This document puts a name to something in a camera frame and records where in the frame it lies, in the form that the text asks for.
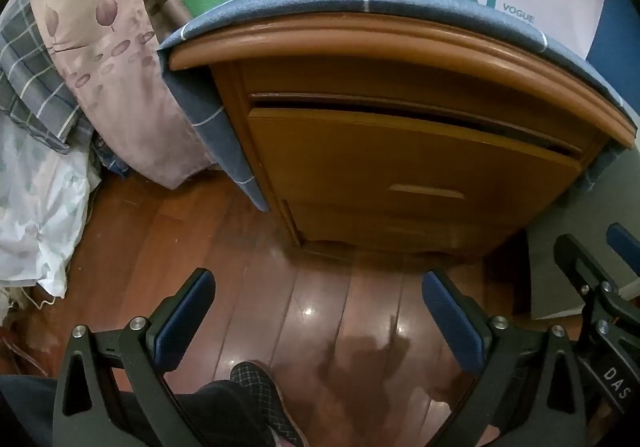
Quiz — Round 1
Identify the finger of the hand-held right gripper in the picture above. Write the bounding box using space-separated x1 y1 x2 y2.
554 233 640 328
606 222 640 277

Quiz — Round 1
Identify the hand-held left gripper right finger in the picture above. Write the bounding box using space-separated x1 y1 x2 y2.
421 269 586 447

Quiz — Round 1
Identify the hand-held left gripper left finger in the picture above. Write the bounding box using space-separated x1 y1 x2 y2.
52 268 217 447

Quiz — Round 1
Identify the wooden drawer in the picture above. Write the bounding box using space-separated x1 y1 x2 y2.
282 200 531 260
246 106 585 228

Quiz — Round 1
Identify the plaid slipper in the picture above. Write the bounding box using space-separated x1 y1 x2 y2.
230 361 308 447

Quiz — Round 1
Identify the dark blue striped cloth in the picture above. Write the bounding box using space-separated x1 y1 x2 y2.
92 137 132 176

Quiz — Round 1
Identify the blue checked cloth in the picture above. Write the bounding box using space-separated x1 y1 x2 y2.
157 0 628 213

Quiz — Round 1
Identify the white floral bedding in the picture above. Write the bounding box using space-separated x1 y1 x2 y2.
0 112 103 300

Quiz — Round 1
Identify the pink leaf-print pillow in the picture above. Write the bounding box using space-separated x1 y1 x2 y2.
30 0 218 190

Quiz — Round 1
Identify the wooden nightstand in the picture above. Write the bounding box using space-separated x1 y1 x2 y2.
167 10 638 263

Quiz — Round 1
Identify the grey plaid blanket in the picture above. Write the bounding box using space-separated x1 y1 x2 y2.
0 0 98 155

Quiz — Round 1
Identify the brown satin pillow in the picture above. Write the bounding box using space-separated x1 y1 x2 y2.
131 0 196 45

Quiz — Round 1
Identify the white cable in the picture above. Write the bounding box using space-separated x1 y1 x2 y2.
15 288 57 314

